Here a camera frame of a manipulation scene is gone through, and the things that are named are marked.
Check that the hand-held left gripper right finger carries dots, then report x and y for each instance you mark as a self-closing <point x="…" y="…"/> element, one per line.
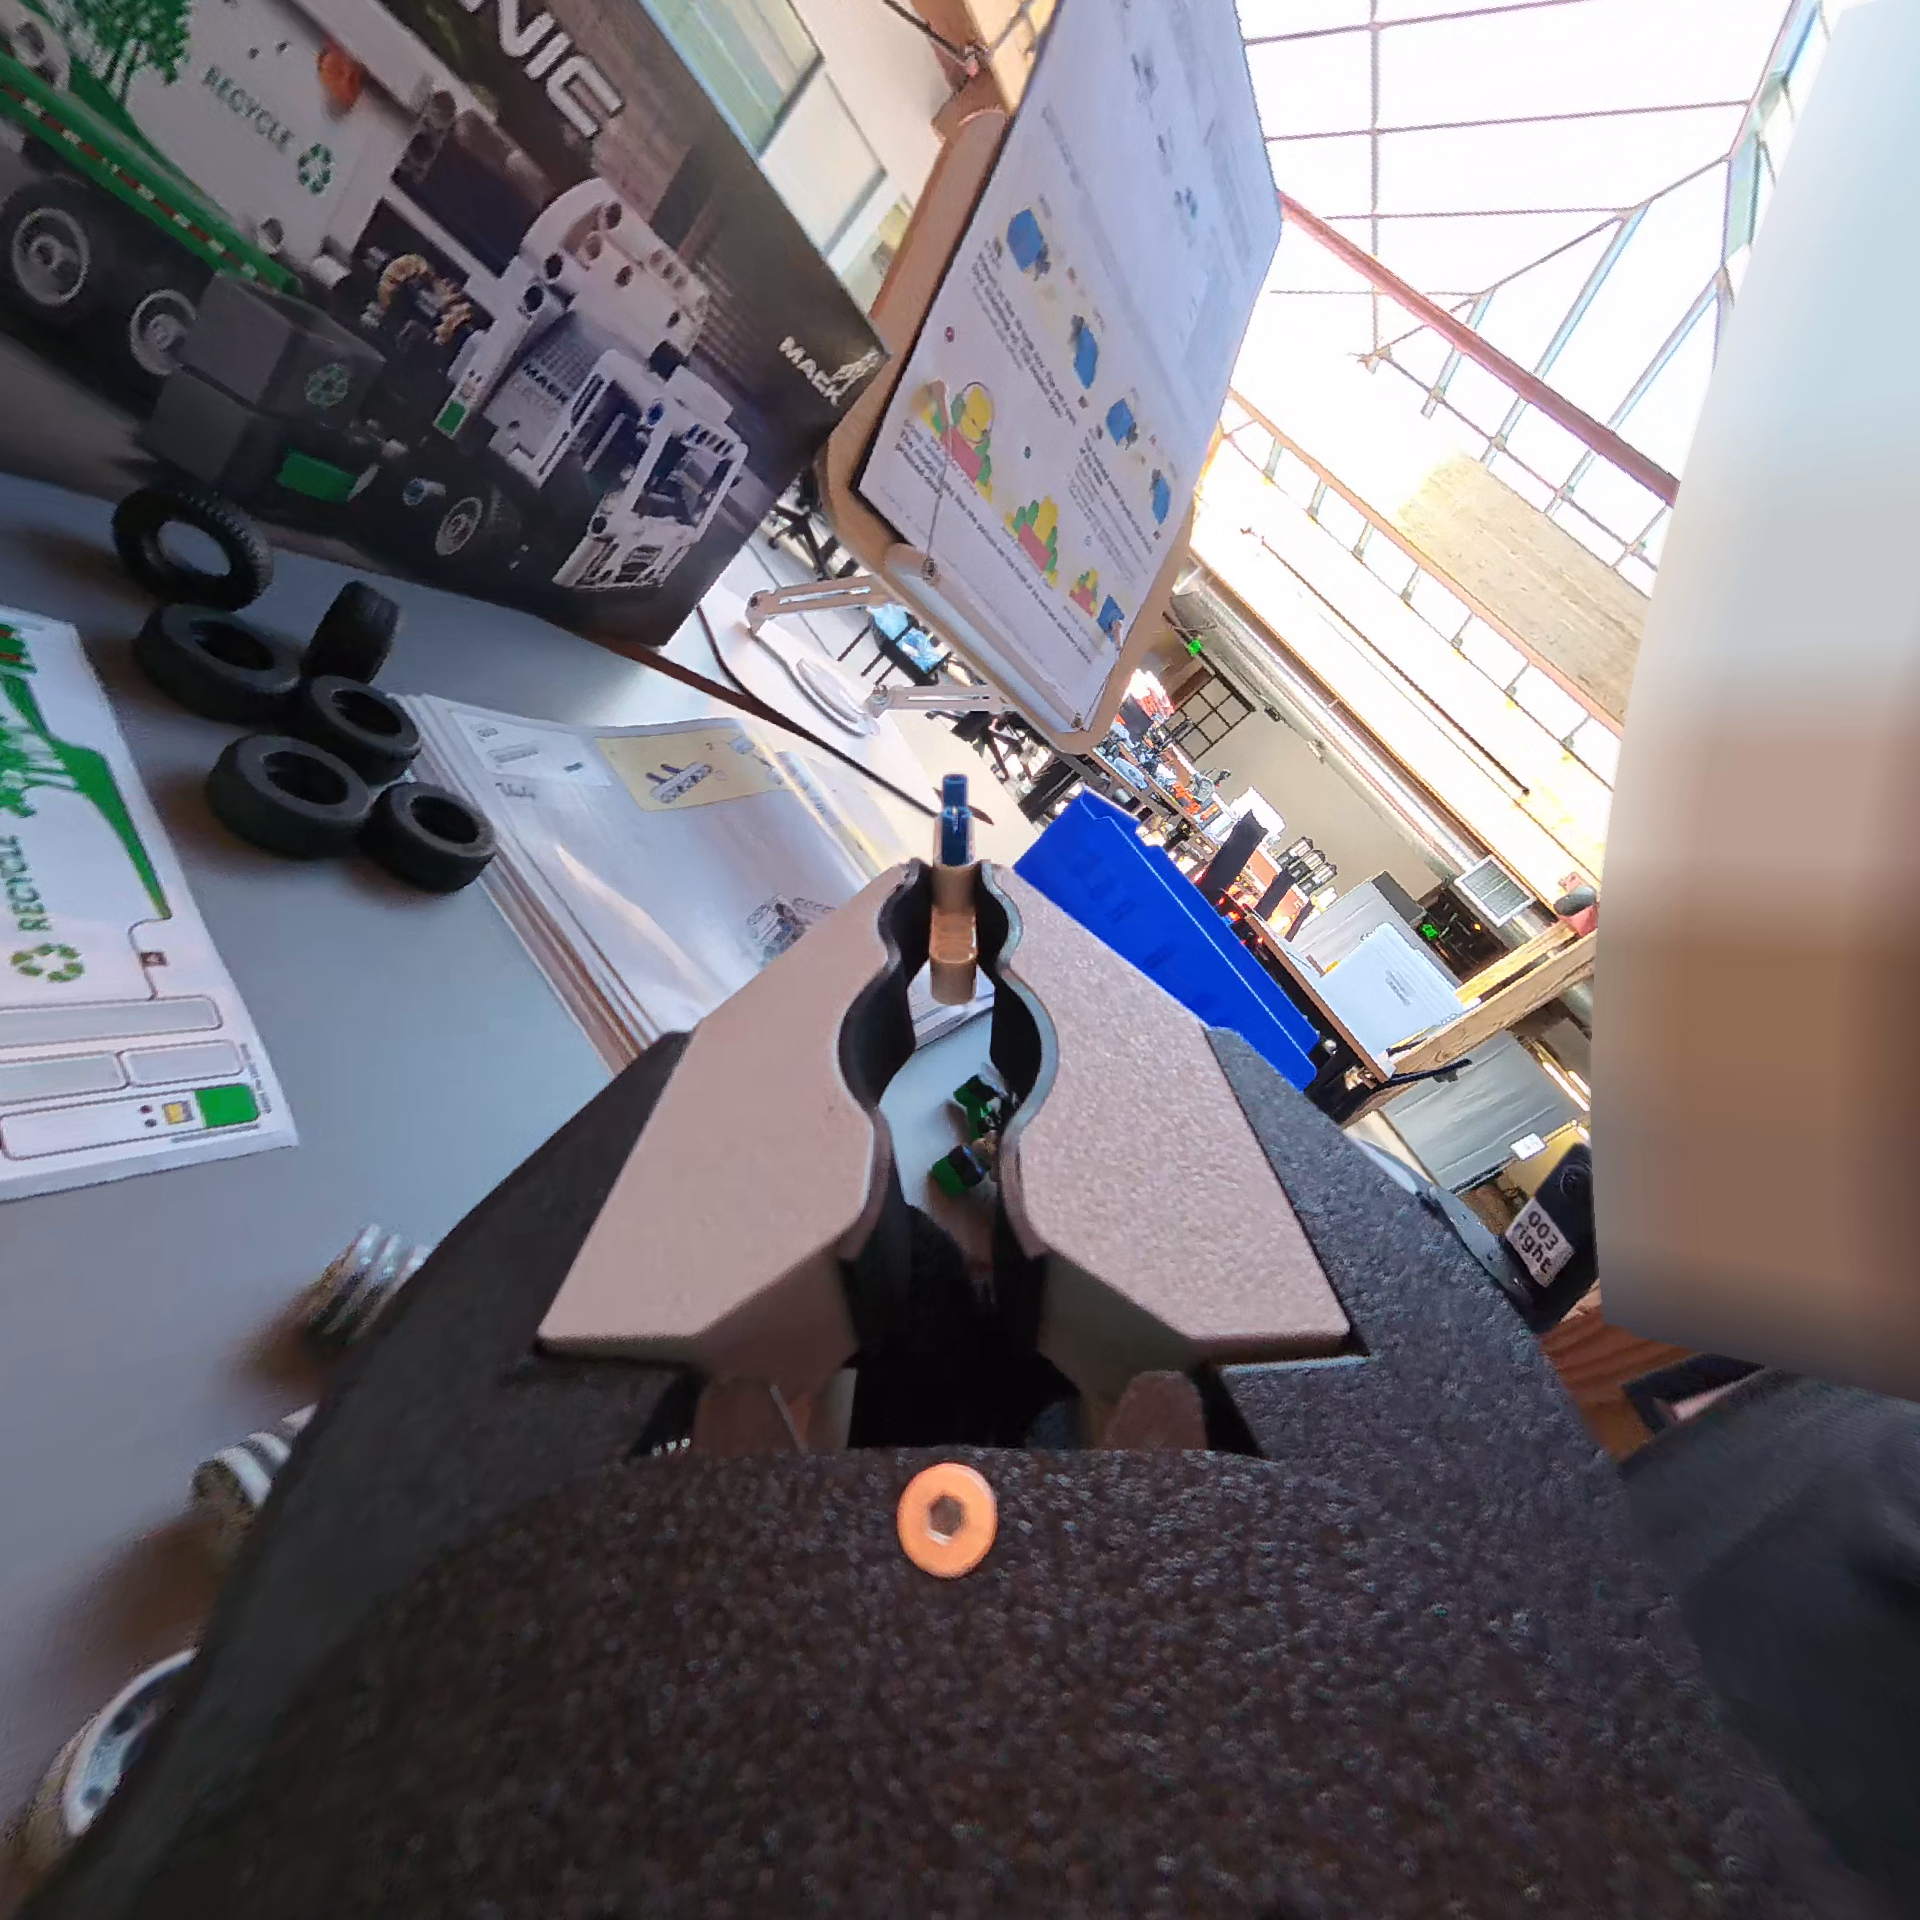
<point x="1170" y="1185"/>

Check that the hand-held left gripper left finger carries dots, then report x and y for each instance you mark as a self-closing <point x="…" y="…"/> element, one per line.
<point x="705" y="1185"/>

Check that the blue and tan pin piece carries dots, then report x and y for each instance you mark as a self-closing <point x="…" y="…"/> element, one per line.
<point x="951" y="961"/>

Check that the small green Lego pieces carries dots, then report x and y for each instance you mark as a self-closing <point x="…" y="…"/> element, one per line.
<point x="961" y="1174"/>

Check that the lego instruction booklet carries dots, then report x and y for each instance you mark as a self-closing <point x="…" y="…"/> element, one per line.
<point x="628" y="870"/>

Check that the grey lego wheel rim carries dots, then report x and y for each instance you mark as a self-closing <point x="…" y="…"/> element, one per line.
<point x="113" y="1740"/>
<point x="359" y="1279"/>
<point x="241" y="1483"/>

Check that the lego set cardboard box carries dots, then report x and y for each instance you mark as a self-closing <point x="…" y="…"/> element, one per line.
<point x="451" y="224"/>

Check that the grey panel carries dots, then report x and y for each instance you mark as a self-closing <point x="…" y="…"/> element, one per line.
<point x="1477" y="1109"/>

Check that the wooden workbench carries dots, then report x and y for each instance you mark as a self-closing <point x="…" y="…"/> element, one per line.
<point x="1529" y="974"/>

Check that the blue plastic bin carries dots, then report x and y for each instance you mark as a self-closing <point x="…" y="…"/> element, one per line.
<point x="1170" y="932"/>

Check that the person's black shirt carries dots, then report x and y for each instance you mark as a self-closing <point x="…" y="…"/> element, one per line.
<point x="1800" y="1622"/>

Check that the white round disc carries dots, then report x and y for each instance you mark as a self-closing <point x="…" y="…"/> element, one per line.
<point x="840" y="697"/>

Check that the pile of black rubber tyres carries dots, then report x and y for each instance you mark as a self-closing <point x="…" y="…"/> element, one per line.
<point x="290" y="796"/>

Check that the green and white sticker sheet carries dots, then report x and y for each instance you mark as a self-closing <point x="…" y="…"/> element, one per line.
<point x="89" y="1049"/>

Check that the instruction display board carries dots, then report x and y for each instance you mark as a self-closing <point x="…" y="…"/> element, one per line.
<point x="1108" y="300"/>

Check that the wooden board stand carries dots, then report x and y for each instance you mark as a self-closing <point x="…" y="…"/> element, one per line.
<point x="937" y="196"/>

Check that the wall air conditioner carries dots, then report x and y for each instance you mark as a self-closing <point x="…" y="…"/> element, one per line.
<point x="1493" y="887"/>

